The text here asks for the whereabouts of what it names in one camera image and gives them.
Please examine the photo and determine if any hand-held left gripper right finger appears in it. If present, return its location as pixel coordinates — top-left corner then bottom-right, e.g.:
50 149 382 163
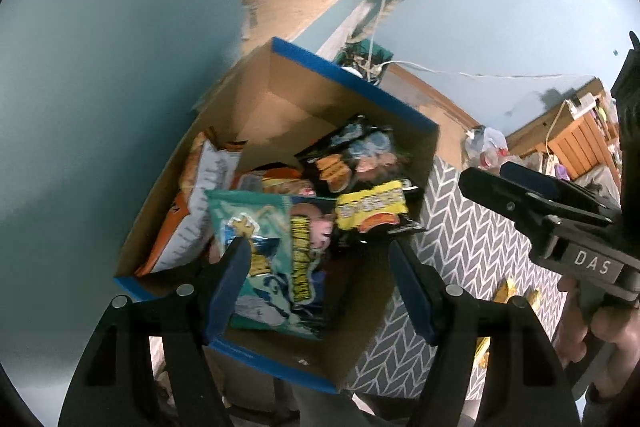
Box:
389 239 584 427

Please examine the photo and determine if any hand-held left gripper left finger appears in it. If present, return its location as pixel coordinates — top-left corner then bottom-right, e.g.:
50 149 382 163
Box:
57 236 252 427

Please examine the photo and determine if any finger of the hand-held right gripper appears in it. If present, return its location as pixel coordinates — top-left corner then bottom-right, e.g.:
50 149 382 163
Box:
499 161 622 214
458 167 613 255

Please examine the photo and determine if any teal snack bag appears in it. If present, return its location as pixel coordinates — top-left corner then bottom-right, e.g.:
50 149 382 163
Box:
204 189 337 340

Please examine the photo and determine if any black and yellow snack bag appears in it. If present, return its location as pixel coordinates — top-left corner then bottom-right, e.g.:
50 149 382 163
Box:
331 178 427 254

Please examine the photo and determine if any orange and white snack bag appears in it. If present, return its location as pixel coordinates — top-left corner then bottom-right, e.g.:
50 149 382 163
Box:
134 131 243 279

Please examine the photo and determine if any blue cardboard box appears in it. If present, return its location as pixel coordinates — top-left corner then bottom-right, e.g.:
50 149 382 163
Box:
112 37 441 395

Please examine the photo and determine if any person's right hand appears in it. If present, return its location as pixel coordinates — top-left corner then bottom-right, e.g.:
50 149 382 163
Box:
555 274 640 403

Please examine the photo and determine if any wooden headboard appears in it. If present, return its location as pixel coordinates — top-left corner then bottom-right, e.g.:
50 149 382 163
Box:
505 77 623 180

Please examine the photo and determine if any clear plastic bag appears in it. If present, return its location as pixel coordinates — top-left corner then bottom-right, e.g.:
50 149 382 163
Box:
464 126 510 170

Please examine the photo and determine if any yellow snack packet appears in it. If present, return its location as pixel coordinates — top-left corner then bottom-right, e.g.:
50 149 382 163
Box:
472 278 543 370

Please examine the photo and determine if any teal plastic crate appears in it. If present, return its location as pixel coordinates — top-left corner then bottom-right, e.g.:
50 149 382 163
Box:
339 41 395 84

